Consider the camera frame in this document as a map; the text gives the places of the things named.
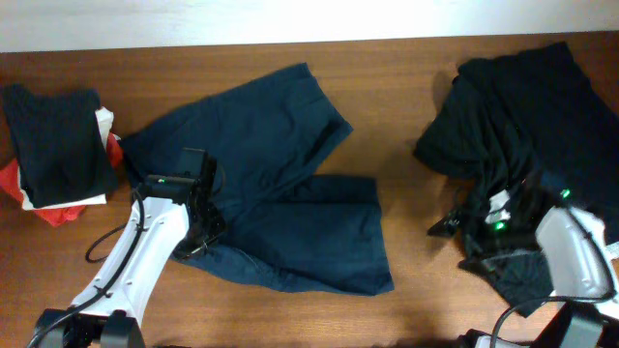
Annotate black garment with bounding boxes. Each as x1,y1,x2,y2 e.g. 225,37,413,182
412,41,619,319

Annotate black cable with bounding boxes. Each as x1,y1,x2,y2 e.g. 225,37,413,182
488,202,618,348
26,188,146,348

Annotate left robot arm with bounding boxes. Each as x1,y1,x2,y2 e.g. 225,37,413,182
29,148,226,348

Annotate navy blue shorts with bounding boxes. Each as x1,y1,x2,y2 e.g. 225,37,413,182
121,63,394,296

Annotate black folded shirt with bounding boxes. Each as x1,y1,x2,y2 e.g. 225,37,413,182
1,84,118,208

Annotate left black cable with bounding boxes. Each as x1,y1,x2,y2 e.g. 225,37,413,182
26,188,146,348

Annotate white folded shirt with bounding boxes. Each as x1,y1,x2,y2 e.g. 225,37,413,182
19,106,114,211

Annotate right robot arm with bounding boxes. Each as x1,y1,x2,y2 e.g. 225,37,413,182
428,172,618,347

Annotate right black cable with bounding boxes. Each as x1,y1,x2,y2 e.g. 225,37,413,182
488,202,618,348

